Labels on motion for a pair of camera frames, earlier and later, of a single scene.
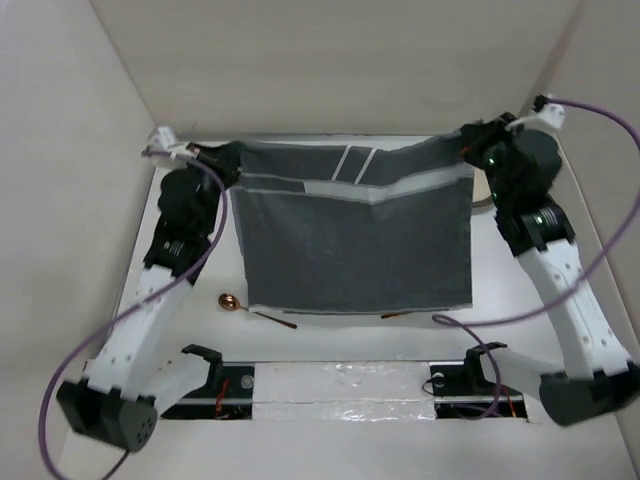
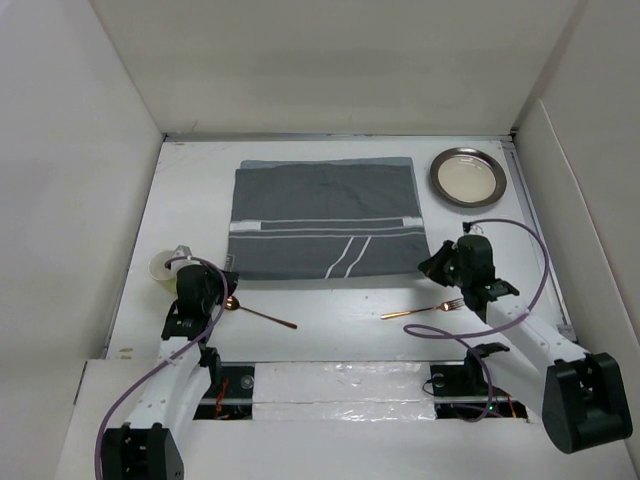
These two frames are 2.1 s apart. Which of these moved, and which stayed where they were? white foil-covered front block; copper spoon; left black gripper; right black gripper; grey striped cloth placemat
Moved: left black gripper; grey striped cloth placemat; right black gripper
Stayed: copper spoon; white foil-covered front block
